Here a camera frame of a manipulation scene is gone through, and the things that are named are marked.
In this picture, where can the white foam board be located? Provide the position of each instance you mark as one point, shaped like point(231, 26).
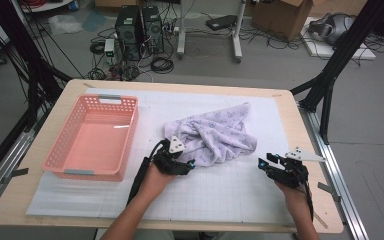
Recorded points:
point(323, 51)

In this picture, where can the white metal stand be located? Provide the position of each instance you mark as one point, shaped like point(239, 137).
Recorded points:
point(181, 40)

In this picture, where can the grey rounded machine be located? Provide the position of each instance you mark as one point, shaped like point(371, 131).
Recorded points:
point(331, 28)

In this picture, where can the clear plastic bag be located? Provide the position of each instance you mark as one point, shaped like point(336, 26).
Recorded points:
point(65, 24)

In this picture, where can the grey metal bracket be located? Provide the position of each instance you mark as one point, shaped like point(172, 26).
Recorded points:
point(15, 174)
point(330, 191)

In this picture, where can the small white power box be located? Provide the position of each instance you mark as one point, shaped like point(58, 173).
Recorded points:
point(109, 46)

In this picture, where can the pink plastic basket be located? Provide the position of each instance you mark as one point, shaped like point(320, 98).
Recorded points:
point(93, 146)

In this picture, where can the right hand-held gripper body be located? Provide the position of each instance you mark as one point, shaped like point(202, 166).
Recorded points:
point(291, 173)

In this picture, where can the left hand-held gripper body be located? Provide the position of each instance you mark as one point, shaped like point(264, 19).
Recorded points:
point(171, 163)

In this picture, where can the person's left hand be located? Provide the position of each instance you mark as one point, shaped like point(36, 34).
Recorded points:
point(155, 183)

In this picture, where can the slim black computer tower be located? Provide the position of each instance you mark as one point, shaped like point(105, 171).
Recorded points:
point(153, 30)

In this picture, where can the aluminium rail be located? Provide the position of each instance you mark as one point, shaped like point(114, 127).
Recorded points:
point(3, 166)
point(336, 173)

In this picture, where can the open cardboard box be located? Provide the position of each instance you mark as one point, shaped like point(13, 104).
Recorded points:
point(280, 16)

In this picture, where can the person's right hand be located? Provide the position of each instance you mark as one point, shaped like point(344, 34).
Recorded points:
point(296, 200)

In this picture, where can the large black computer tower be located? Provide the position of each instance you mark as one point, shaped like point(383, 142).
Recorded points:
point(128, 33)

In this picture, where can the white round table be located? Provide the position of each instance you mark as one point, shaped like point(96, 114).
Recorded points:
point(46, 6)

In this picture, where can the lavender printed towel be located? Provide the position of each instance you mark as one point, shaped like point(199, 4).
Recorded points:
point(213, 136)

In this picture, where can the flat black device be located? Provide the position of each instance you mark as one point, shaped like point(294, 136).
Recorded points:
point(220, 22)

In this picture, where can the white grid mat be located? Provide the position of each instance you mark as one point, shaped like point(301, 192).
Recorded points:
point(213, 193)

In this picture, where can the thin wooden stick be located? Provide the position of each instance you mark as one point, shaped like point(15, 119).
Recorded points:
point(320, 220)

